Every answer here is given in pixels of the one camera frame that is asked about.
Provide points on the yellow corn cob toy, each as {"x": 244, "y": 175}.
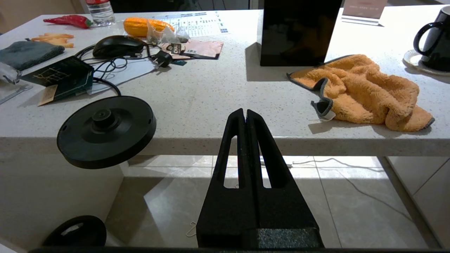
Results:
{"x": 137, "y": 27}

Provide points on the round grey coaster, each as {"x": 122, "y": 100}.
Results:
{"x": 411, "y": 61}

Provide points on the black computer mouse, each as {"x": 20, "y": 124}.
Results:
{"x": 117, "y": 46}

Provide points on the black mug white inside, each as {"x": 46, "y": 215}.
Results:
{"x": 439, "y": 45}

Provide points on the black round kettle base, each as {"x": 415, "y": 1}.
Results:
{"x": 105, "y": 133}

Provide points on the black tissue box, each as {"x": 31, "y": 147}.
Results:
{"x": 299, "y": 35}

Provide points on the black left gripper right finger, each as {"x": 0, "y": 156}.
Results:
{"x": 281, "y": 211}

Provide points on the dark grey folded cloth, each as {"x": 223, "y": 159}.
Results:
{"x": 28, "y": 52}

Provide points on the printed white menu sheet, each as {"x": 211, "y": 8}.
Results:
{"x": 200, "y": 23}

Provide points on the orange fries toy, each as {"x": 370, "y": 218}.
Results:
{"x": 52, "y": 37}

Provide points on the beige QR code sign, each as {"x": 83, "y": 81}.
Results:
{"x": 364, "y": 8}

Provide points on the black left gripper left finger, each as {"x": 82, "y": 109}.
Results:
{"x": 225, "y": 211}

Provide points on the crumpled clear plastic bag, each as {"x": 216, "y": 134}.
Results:
{"x": 7, "y": 72}

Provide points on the black rounded floor object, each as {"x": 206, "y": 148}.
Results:
{"x": 77, "y": 232}

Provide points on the orange fluffy towel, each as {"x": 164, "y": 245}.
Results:
{"x": 365, "y": 91}

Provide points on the red chili pepper toy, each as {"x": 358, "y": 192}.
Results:
{"x": 70, "y": 20}

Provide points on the dark green card box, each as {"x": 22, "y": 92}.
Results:
{"x": 59, "y": 75}

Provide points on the clear water bottle red cap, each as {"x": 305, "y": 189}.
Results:
{"x": 101, "y": 12}

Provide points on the plain white paper sheet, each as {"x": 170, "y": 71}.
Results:
{"x": 116, "y": 72}

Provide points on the pink flat packet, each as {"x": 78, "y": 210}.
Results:
{"x": 204, "y": 49}

